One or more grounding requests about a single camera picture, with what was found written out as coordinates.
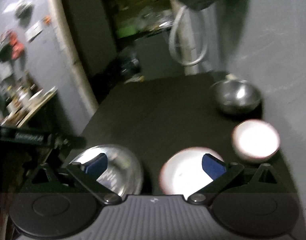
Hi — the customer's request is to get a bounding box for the cluttered wall shelf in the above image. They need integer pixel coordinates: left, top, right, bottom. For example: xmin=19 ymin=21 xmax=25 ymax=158
xmin=0 ymin=86 xmax=58 ymax=128

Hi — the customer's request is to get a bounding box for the white bowl red rim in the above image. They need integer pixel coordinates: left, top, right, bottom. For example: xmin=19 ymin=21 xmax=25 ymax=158
xmin=231 ymin=119 xmax=281 ymax=163

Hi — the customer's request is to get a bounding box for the small steel bowl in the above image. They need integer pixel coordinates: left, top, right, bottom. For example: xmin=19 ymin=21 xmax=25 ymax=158
xmin=210 ymin=79 xmax=262 ymax=114

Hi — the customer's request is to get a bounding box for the steel plate with sticker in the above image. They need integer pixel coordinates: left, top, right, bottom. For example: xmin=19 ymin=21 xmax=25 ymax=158
xmin=71 ymin=144 xmax=143 ymax=198

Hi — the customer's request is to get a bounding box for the white looped cable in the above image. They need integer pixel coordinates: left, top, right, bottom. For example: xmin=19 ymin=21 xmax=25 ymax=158
xmin=168 ymin=4 xmax=209 ymax=67

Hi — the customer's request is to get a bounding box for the white plate red rim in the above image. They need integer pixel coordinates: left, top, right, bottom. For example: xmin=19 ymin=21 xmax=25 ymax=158
xmin=159 ymin=147 xmax=223 ymax=199

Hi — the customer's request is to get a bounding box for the cream handled utensil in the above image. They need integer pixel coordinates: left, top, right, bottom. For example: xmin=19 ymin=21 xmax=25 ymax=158
xmin=225 ymin=73 xmax=238 ymax=80

